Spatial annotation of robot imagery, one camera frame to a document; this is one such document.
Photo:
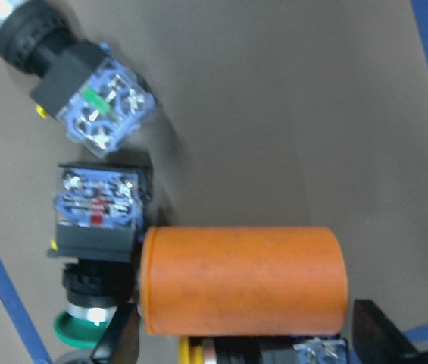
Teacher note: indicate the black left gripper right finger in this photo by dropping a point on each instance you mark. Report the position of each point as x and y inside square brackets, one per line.
[377, 340]

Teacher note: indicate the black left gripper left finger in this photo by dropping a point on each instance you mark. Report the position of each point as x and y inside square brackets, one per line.
[120, 341]

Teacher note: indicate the yellow push button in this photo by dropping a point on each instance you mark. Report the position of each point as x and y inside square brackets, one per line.
[267, 349]
[98, 100]

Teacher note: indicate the plain orange cylinder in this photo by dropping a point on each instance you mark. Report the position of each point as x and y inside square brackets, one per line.
[242, 281]

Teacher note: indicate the green push button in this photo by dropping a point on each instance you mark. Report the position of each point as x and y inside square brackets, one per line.
[100, 219]

